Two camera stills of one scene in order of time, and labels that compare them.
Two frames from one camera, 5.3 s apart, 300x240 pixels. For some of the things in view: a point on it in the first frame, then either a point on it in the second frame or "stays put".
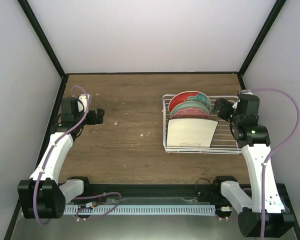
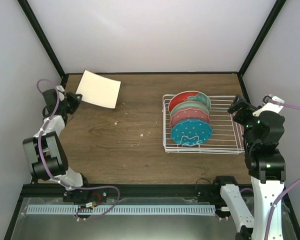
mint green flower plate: [188, 104] stays put
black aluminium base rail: [157, 191] stays put
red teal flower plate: [188, 96] stays put
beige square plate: [190, 132] -> [96, 89]
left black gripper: [100, 116] -> [75, 100]
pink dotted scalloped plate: [190, 113] stays put
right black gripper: [218, 104] -> [239, 117]
